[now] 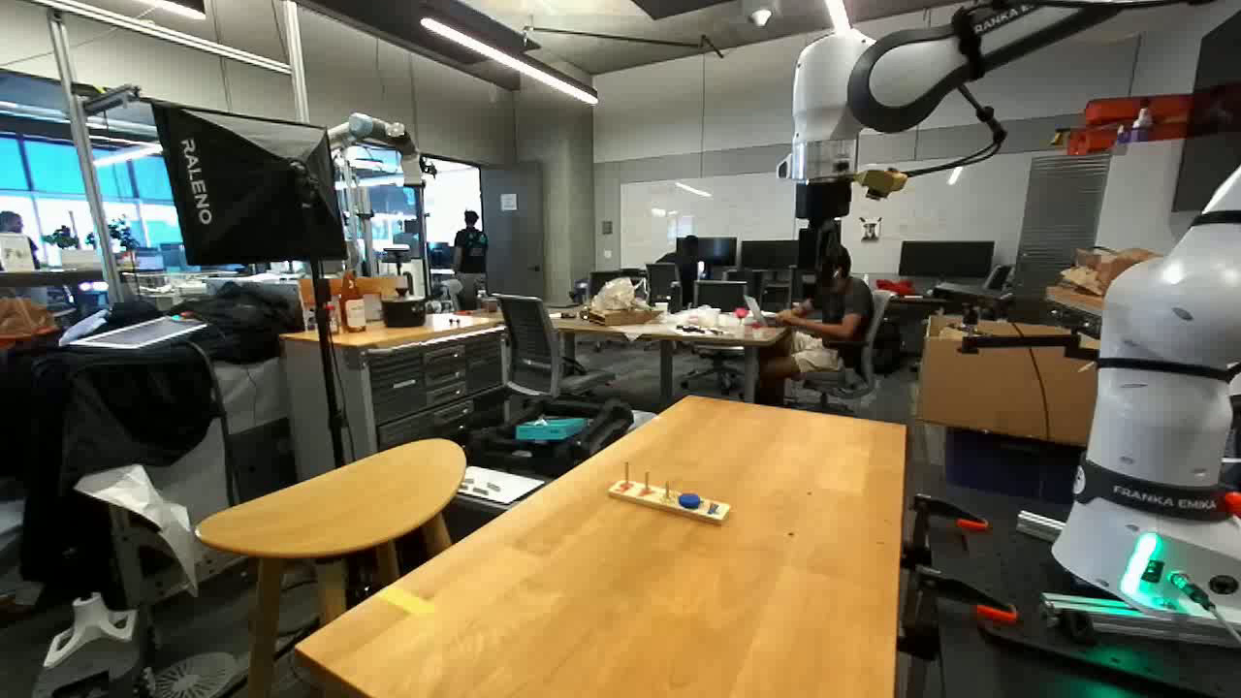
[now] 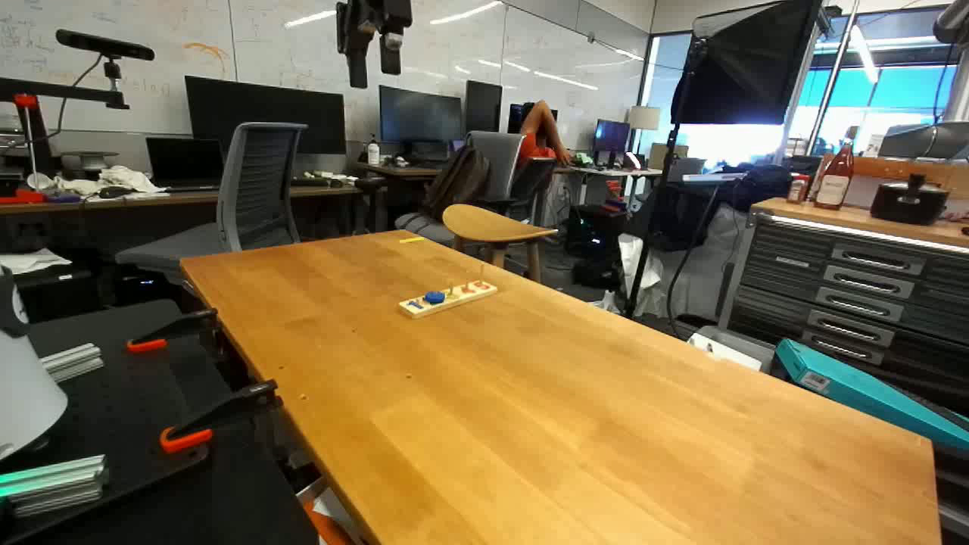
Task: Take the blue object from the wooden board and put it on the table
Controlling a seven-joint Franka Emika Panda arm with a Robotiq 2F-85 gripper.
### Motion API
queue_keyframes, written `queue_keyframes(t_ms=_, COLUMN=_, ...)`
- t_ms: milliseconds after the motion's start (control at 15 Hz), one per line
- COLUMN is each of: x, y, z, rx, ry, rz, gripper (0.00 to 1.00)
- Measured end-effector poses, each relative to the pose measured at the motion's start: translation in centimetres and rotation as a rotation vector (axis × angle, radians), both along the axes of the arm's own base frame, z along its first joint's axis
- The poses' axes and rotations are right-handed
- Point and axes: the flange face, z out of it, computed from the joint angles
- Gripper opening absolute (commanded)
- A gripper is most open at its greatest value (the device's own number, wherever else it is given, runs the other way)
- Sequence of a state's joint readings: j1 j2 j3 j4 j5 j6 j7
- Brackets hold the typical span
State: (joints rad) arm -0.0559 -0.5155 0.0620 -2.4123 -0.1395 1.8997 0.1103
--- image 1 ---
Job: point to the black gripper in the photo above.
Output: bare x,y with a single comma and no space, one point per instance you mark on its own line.
823,201

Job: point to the small blue round object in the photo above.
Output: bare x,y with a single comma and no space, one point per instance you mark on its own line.
692,497

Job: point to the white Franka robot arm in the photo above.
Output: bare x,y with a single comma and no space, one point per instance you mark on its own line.
1165,389

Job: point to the white plastic floor object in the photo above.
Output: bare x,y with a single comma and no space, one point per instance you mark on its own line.
92,641

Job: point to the seated person in dark shirt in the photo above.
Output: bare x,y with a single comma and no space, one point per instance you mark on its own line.
847,312

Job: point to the black computer monitor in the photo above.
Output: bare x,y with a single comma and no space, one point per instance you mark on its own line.
946,256

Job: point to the long wooden work table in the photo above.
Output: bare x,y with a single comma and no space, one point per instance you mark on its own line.
671,336

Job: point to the white cloth pile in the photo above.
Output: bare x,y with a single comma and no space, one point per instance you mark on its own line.
624,303

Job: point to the black boom bar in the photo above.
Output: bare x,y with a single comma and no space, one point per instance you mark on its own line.
1020,344

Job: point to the large cardboard box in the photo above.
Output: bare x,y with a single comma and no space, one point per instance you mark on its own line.
995,389

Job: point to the black bag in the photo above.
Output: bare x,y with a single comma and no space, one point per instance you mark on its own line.
607,422

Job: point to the blue storage bin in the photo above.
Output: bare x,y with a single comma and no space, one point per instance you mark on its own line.
1009,468

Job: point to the grey door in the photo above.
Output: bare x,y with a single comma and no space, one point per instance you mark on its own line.
515,246

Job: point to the grey mesh office chair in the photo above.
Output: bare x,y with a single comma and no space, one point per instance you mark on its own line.
528,344

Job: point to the teal bag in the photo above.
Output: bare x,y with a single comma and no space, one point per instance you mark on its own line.
553,429

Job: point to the standing person in black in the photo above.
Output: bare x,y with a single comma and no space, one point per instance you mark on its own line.
472,246

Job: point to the aluminium extrusion bar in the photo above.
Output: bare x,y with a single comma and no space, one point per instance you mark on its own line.
1042,526
1098,608

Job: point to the ceiling light strip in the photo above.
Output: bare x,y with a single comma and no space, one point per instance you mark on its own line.
506,58

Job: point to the workbench with grey drawers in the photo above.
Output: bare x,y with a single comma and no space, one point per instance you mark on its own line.
430,380

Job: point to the black pot with lid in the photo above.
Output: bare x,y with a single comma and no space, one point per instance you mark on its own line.
404,312

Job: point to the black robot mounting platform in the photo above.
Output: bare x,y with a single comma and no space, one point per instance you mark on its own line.
1020,672

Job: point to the orange liquid bottle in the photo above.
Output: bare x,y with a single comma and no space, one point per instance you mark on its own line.
356,307

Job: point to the black light stand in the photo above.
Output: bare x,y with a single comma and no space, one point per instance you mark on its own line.
330,374

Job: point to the yellow tape strip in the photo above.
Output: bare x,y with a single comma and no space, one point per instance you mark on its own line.
408,601

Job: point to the round wooden side table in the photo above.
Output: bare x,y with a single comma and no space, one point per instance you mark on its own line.
335,506

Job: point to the black jacket heap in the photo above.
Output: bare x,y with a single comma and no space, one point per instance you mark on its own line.
255,322

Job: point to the black photo softbox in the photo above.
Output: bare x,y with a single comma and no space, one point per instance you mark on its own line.
247,186

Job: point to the black covered cart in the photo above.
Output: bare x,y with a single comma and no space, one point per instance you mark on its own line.
129,414

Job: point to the white crumpled sheet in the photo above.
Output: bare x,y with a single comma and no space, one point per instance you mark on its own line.
141,506

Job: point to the wall whiteboard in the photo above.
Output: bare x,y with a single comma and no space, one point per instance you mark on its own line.
699,216

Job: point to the red camera mount clamp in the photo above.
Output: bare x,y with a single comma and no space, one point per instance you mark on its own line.
1139,123

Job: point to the metal frame pole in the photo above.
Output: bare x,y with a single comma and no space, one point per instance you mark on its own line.
81,167

